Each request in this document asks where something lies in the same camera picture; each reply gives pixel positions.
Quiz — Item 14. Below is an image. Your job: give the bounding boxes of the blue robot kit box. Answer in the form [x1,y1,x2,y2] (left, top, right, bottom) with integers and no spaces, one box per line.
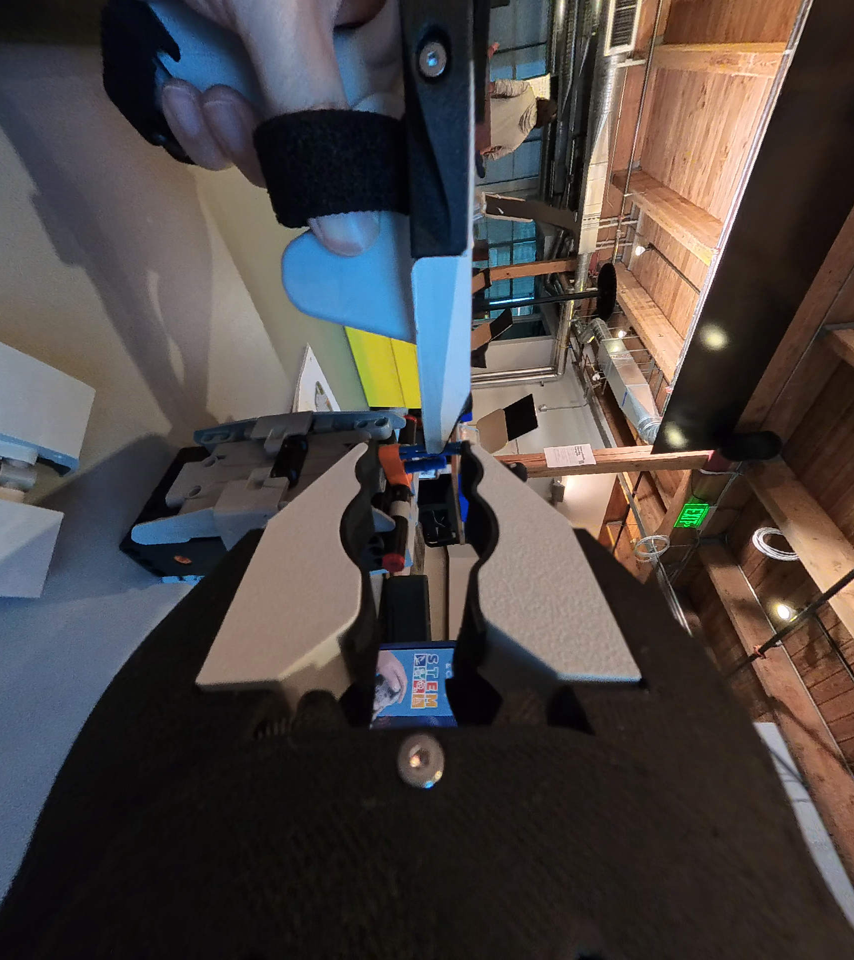
[369,639,461,730]

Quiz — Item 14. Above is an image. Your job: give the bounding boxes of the person's left hand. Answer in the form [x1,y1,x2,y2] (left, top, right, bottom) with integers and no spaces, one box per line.
[160,0,388,259]

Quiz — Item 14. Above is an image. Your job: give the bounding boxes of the yellow plastic bin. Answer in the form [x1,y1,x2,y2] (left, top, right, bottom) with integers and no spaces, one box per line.
[344,326,422,410]

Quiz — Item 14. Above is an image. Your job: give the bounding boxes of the white air vent grille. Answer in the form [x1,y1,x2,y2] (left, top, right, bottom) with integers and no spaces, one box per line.
[605,0,643,55]

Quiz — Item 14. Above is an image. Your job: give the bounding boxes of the white instruction booklet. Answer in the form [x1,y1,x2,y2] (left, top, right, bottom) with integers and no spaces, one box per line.
[294,343,339,414]

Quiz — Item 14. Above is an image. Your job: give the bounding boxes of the blue connector pin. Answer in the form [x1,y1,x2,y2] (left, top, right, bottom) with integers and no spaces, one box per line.
[397,441,467,474]

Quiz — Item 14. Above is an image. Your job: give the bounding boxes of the dark grey case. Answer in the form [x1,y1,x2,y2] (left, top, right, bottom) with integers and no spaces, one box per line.
[384,573,433,644]

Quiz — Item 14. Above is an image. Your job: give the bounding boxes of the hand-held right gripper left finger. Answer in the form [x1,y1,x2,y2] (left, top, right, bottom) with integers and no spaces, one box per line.
[194,441,384,714]

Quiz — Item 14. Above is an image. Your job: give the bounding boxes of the grey desk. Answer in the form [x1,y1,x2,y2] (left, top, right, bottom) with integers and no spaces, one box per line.
[0,41,428,960]

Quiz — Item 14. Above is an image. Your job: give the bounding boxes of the silver air duct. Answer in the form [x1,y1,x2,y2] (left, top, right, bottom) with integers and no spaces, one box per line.
[590,316,662,445]

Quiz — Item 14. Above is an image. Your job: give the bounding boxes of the black panel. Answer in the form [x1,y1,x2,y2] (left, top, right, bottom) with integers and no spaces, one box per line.
[650,0,854,457]

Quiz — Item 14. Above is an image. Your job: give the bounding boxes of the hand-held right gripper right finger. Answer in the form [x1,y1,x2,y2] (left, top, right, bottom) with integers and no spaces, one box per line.
[461,441,644,710]

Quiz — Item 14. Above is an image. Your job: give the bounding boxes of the grey toy robot model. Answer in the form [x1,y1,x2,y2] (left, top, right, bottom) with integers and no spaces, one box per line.
[121,408,422,588]

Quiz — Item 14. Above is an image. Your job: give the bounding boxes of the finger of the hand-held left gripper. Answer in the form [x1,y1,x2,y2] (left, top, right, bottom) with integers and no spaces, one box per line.
[410,253,474,456]

